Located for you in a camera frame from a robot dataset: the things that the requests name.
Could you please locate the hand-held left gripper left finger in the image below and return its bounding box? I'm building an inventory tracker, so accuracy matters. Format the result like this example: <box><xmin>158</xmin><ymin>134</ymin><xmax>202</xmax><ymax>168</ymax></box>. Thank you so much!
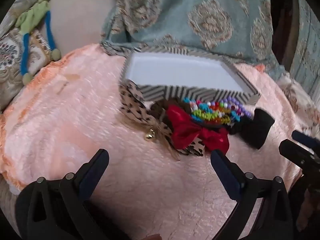
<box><xmin>15</xmin><ymin>149</ymin><xmax>130</xmax><ymax>240</ymax></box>

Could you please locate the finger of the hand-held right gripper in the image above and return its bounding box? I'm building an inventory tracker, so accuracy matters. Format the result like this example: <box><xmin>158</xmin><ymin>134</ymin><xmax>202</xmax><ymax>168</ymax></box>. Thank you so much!
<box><xmin>292</xmin><ymin>130</ymin><xmax>320</xmax><ymax>153</ymax></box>
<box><xmin>279</xmin><ymin>140</ymin><xmax>320</xmax><ymax>173</ymax></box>

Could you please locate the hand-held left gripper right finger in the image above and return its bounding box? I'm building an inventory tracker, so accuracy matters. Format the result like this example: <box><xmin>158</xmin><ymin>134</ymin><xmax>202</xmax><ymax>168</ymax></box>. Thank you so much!
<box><xmin>210</xmin><ymin>149</ymin><xmax>294</xmax><ymax>240</ymax></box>

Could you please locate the black velvet bow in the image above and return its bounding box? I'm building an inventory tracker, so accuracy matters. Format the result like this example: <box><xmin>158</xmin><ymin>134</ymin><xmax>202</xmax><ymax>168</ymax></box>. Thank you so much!
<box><xmin>230</xmin><ymin>108</ymin><xmax>275</xmax><ymax>150</ymax></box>

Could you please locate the pile of colourful spiral hair ties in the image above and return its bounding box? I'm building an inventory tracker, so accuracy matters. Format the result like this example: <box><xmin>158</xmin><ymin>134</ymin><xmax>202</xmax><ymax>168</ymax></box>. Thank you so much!
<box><xmin>182</xmin><ymin>96</ymin><xmax>250</xmax><ymax>126</ymax></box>

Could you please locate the red satin bow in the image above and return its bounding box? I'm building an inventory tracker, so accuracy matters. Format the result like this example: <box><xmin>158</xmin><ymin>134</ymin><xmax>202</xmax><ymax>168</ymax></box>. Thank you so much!
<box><xmin>165</xmin><ymin>105</ymin><xmax>230</xmax><ymax>153</ymax></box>

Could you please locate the leopard print bow with bell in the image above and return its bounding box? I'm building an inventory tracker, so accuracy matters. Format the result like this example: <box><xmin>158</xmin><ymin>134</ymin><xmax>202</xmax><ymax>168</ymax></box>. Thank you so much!
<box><xmin>119</xmin><ymin>84</ymin><xmax>208</xmax><ymax>161</ymax></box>

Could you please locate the brown scrunchie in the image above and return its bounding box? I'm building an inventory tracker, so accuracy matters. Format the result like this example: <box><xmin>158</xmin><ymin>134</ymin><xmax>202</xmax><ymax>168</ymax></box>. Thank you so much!
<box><xmin>150</xmin><ymin>100</ymin><xmax>190</xmax><ymax>128</ymax></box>

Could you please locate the striped box with white inside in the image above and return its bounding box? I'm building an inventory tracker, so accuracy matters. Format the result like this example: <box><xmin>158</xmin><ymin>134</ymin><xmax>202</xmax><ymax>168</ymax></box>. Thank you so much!
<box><xmin>119</xmin><ymin>45</ymin><xmax>261</xmax><ymax>105</ymax></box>

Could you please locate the floral sofa cover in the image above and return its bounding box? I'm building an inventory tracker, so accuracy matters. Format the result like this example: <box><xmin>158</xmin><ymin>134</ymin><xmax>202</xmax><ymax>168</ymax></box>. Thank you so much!
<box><xmin>275</xmin><ymin>75</ymin><xmax>320</xmax><ymax>135</ymax></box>
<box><xmin>0</xmin><ymin>0</ymin><xmax>65</xmax><ymax>113</ymax></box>

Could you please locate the pink plush blanket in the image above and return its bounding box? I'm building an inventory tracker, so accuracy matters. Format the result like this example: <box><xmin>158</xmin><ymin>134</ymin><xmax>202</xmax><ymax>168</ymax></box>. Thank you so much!
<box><xmin>0</xmin><ymin>44</ymin><xmax>310</xmax><ymax>240</ymax></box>

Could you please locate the teal damask cushion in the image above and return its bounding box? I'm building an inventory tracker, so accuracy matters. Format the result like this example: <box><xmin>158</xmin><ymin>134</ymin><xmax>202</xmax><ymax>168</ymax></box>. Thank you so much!
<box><xmin>290</xmin><ymin>0</ymin><xmax>320</xmax><ymax>98</ymax></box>
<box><xmin>100</xmin><ymin>0</ymin><xmax>285</xmax><ymax>65</ymax></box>

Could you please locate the plain beige cushion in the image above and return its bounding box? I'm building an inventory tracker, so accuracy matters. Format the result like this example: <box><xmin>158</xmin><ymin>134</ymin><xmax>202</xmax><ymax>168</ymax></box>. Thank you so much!
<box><xmin>41</xmin><ymin>0</ymin><xmax>120</xmax><ymax>55</ymax></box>

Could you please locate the green and blue plush toy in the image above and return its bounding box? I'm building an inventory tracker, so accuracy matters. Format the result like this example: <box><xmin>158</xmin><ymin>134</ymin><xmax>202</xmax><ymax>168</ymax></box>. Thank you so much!
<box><xmin>15</xmin><ymin>1</ymin><xmax>62</xmax><ymax>84</ymax></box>

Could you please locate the dark wooden frame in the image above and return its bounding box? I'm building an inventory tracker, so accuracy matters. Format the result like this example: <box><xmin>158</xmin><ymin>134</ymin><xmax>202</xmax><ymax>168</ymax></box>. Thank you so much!
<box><xmin>269</xmin><ymin>0</ymin><xmax>300</xmax><ymax>70</ymax></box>

